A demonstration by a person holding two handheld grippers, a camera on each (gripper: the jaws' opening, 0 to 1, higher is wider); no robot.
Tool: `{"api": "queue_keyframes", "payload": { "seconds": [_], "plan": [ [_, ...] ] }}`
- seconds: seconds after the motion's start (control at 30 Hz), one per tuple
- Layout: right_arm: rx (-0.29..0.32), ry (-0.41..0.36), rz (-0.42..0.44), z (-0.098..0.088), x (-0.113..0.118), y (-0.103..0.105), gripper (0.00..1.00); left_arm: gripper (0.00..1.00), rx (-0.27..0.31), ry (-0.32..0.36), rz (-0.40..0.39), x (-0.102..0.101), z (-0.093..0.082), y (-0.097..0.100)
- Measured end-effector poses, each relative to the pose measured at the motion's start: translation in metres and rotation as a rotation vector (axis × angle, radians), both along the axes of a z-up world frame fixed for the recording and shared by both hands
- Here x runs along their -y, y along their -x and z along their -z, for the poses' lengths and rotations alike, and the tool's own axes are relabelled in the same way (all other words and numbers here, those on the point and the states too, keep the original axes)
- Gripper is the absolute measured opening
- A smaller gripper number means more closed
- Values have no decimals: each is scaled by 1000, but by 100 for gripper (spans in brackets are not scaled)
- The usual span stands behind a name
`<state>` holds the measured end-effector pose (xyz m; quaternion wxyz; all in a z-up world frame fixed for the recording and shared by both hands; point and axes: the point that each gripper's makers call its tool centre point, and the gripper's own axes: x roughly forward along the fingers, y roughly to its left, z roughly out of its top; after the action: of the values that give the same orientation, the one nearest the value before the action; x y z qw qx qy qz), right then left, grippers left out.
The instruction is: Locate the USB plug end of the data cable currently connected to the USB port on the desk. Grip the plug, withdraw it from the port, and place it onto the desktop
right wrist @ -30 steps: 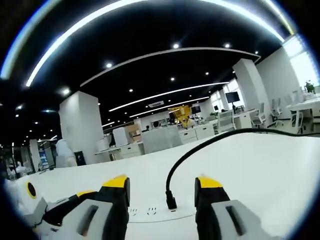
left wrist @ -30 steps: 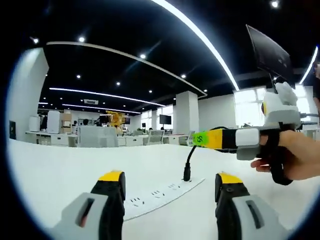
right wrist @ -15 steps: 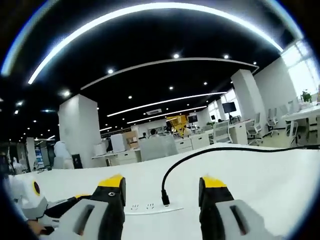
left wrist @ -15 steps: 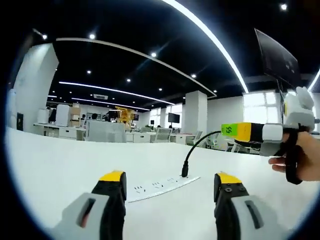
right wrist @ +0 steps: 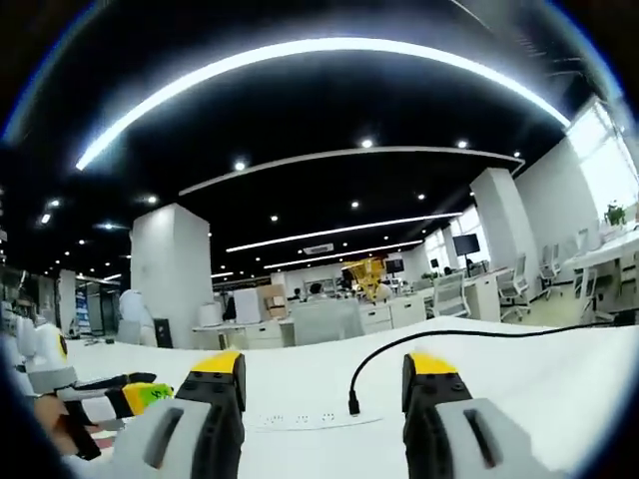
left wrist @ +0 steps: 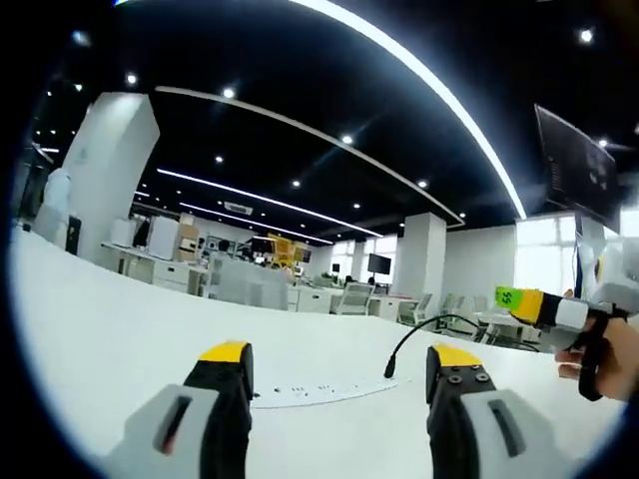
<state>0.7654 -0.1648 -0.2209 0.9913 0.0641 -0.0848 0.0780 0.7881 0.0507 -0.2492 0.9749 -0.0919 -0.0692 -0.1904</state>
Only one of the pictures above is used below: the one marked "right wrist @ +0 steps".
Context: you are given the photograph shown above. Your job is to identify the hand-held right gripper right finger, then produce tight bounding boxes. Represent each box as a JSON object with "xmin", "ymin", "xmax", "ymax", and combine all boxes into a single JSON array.
[{"xmin": 402, "ymin": 350, "xmax": 550, "ymax": 479}]

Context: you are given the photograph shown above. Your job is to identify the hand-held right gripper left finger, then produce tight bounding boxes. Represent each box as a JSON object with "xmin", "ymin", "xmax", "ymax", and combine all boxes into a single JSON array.
[{"xmin": 112, "ymin": 349, "xmax": 248, "ymax": 479}]

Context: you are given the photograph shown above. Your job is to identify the black cable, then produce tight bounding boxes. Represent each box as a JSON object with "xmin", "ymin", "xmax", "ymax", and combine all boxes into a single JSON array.
[{"xmin": 346, "ymin": 308, "xmax": 639, "ymax": 418}]

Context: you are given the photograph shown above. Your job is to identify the white desk USB port panel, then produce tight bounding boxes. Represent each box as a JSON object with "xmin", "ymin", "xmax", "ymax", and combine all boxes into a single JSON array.
[{"xmin": 243, "ymin": 409, "xmax": 386, "ymax": 431}]

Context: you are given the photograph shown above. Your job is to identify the white office desk row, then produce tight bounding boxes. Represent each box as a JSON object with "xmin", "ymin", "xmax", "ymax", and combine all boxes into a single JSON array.
[{"xmin": 191, "ymin": 320, "xmax": 297, "ymax": 351}]

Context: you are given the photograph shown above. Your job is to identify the white desk desktop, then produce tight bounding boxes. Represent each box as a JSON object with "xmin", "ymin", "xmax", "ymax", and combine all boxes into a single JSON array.
[{"xmin": 0, "ymin": 318, "xmax": 639, "ymax": 479}]

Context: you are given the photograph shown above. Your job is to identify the person's left hand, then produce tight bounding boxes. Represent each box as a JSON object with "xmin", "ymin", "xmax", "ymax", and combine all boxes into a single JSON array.
[{"xmin": 33, "ymin": 392, "xmax": 101, "ymax": 458}]

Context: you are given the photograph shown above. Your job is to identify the white rounded figure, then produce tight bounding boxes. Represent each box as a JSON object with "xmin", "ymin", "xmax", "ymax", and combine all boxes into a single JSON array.
[{"xmin": 118, "ymin": 288, "xmax": 157, "ymax": 346}]

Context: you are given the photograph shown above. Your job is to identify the small white box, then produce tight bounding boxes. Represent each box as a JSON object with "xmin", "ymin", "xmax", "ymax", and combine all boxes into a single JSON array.
[{"xmin": 198, "ymin": 303, "xmax": 224, "ymax": 329}]

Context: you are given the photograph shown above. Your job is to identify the tall white cabinet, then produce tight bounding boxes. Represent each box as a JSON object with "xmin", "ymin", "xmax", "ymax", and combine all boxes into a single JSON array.
[{"xmin": 233, "ymin": 288, "xmax": 262, "ymax": 324}]

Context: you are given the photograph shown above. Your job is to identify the white office chair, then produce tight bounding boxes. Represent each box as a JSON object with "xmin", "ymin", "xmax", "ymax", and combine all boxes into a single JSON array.
[
  {"xmin": 431, "ymin": 270, "xmax": 471, "ymax": 319},
  {"xmin": 497, "ymin": 254, "xmax": 531, "ymax": 321},
  {"xmin": 537, "ymin": 243, "xmax": 564, "ymax": 296}
]

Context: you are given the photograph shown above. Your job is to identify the brown cardboard boxes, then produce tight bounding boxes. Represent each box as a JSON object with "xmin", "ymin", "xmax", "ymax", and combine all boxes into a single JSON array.
[{"xmin": 256, "ymin": 283, "xmax": 291, "ymax": 321}]

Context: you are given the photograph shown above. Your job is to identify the black monitor on stand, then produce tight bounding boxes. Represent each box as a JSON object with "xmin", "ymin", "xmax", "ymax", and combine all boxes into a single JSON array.
[{"xmin": 451, "ymin": 234, "xmax": 482, "ymax": 256}]

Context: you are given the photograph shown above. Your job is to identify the yellow lift machine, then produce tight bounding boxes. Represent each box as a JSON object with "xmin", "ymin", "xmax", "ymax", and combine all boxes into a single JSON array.
[{"xmin": 340, "ymin": 257, "xmax": 386, "ymax": 302}]

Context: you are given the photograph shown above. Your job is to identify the green potted plant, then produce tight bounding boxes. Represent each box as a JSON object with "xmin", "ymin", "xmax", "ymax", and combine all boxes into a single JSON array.
[{"xmin": 602, "ymin": 201, "xmax": 629, "ymax": 227}]

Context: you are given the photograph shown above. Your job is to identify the long curved ceiling light strip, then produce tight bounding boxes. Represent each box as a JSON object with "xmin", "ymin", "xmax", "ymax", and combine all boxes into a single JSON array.
[{"xmin": 74, "ymin": 36, "xmax": 571, "ymax": 172}]

